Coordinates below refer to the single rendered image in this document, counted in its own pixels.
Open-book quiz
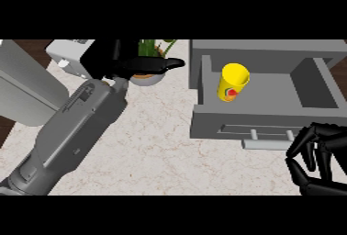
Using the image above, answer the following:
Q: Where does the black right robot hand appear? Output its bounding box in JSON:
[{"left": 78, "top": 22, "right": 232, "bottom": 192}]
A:
[{"left": 285, "top": 121, "right": 347, "bottom": 196}]

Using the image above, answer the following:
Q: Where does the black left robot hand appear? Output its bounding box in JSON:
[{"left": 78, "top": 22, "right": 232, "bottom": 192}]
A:
[{"left": 80, "top": 39, "right": 188, "bottom": 81}]

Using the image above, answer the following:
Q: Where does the yellow cup with red print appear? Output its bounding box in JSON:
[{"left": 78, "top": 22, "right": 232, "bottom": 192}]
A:
[{"left": 216, "top": 62, "right": 253, "bottom": 103}]

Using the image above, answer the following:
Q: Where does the grey drawer front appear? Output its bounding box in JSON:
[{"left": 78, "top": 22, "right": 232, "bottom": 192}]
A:
[{"left": 189, "top": 104, "right": 347, "bottom": 142}]

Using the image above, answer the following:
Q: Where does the grey open drawer box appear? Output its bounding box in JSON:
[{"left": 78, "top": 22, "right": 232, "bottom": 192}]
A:
[{"left": 197, "top": 54, "right": 341, "bottom": 109}]

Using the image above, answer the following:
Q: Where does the green plant in white pot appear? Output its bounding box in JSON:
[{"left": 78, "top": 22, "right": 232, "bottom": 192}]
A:
[{"left": 129, "top": 39, "right": 179, "bottom": 87}]

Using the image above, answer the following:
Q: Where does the white appliance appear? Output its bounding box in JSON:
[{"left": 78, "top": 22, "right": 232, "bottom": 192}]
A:
[{"left": 44, "top": 39, "right": 98, "bottom": 80}]

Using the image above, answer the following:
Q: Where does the pale grey rounded appliance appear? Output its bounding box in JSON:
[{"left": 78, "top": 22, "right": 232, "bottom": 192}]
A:
[{"left": 0, "top": 39, "right": 71, "bottom": 129}]

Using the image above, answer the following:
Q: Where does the grey cabinet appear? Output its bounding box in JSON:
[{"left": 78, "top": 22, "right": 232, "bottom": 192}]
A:
[{"left": 189, "top": 39, "right": 347, "bottom": 90}]

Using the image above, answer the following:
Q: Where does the pale grey drawer handle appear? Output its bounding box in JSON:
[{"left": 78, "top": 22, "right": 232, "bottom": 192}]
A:
[{"left": 239, "top": 129, "right": 303, "bottom": 151}]

